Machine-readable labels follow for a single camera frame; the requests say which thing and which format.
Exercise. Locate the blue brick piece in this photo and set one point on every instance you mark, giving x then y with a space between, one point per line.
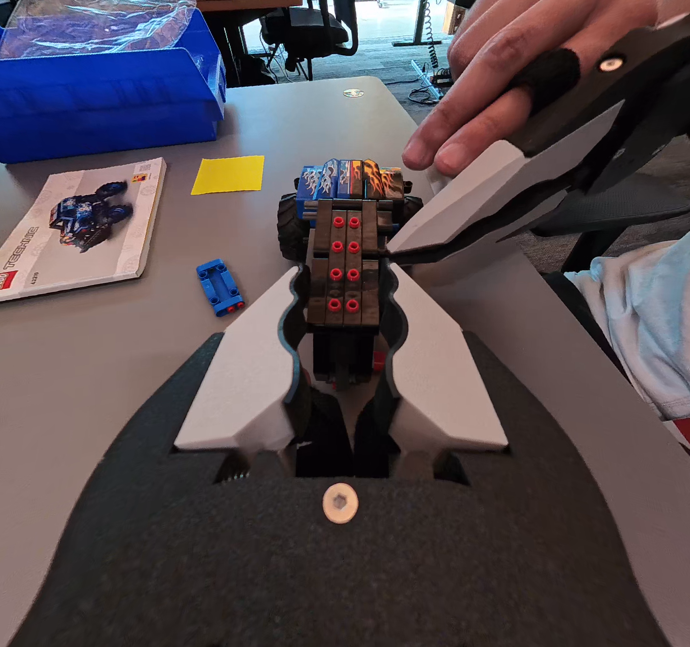
218 286

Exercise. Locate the white power strip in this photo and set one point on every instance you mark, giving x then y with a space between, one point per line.
426 73

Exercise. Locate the person's white shirt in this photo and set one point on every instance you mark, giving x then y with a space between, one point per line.
647 323

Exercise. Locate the person's right hand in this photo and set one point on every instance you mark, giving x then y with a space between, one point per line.
539 11

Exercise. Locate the clear plastic bag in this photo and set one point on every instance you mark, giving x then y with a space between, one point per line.
81 16

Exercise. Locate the yellow sticky note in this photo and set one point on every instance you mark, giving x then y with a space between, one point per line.
226 175

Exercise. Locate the blue black toy brick truck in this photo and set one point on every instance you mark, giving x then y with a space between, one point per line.
345 248

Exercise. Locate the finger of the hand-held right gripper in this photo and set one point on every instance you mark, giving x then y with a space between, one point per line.
533 224
458 199

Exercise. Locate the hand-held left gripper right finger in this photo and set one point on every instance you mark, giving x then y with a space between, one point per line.
442 388

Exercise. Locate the black office chair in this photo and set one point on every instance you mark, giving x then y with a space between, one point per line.
302 27

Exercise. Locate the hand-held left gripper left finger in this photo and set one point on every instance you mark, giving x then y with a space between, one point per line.
242 388

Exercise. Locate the small round sticker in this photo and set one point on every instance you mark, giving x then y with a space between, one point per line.
354 93

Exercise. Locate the black mesh chair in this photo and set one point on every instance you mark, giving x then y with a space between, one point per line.
620 210

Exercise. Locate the truck building instruction booklet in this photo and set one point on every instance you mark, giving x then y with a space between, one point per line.
81 226

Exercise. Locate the blue plastic bin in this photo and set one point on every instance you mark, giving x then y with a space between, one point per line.
108 108

